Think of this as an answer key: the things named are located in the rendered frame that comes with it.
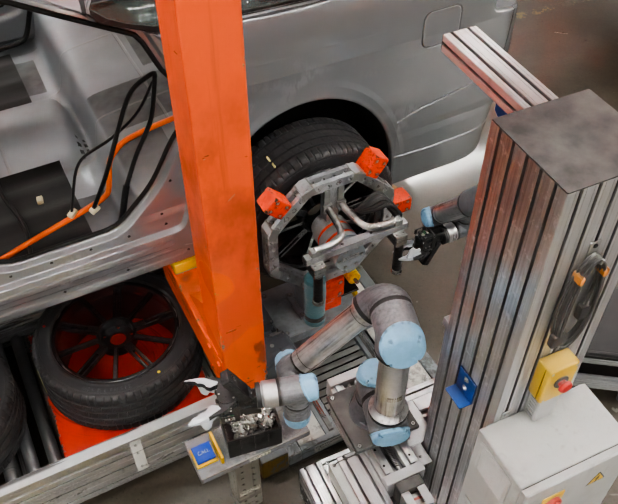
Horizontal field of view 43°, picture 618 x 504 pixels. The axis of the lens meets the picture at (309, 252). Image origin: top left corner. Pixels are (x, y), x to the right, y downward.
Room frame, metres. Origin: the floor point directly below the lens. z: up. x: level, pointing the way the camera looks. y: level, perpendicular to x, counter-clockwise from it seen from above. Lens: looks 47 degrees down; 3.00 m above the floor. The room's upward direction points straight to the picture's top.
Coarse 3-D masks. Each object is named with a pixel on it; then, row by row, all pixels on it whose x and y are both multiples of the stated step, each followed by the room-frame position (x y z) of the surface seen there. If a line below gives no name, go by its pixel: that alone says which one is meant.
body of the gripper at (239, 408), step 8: (256, 384) 1.16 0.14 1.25; (216, 392) 1.14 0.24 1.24; (224, 392) 1.14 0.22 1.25; (256, 392) 1.14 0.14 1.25; (216, 400) 1.12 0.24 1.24; (224, 400) 1.11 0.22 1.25; (232, 400) 1.11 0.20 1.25; (240, 400) 1.13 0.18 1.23; (256, 400) 1.13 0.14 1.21; (232, 408) 1.11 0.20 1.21; (240, 408) 1.12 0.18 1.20; (248, 408) 1.12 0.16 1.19; (256, 408) 1.13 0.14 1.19; (224, 416) 1.10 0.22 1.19; (232, 416) 1.10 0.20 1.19
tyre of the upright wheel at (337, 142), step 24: (312, 120) 2.40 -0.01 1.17; (336, 120) 2.45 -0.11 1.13; (264, 144) 2.29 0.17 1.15; (288, 144) 2.26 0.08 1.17; (312, 144) 2.25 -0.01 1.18; (336, 144) 2.26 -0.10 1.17; (360, 144) 2.32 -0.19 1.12; (264, 168) 2.19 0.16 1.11; (288, 168) 2.15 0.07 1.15; (312, 168) 2.17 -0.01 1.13; (384, 168) 2.32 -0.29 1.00; (264, 216) 2.08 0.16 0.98
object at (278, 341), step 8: (264, 312) 2.06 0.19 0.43; (264, 320) 2.02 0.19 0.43; (272, 320) 2.02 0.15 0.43; (264, 328) 2.00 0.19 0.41; (272, 328) 2.01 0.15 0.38; (264, 336) 1.97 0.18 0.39; (272, 336) 1.96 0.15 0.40; (280, 336) 1.95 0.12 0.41; (288, 336) 1.97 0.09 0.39; (272, 344) 1.91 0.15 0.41; (280, 344) 1.92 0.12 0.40; (288, 344) 1.91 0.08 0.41; (272, 352) 1.87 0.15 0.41; (272, 360) 1.84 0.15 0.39; (272, 368) 1.83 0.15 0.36; (272, 376) 1.83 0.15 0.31
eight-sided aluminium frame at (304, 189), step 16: (320, 176) 2.14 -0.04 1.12; (336, 176) 2.14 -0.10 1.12; (352, 176) 2.15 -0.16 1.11; (368, 176) 2.18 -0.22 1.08; (304, 192) 2.06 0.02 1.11; (320, 192) 2.09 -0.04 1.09; (384, 192) 2.22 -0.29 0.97; (384, 208) 2.22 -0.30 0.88; (272, 224) 2.03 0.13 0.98; (272, 240) 2.00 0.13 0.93; (272, 256) 2.00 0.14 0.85; (272, 272) 1.99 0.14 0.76; (288, 272) 2.03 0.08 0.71; (304, 272) 2.12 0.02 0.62; (336, 272) 2.13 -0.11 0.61
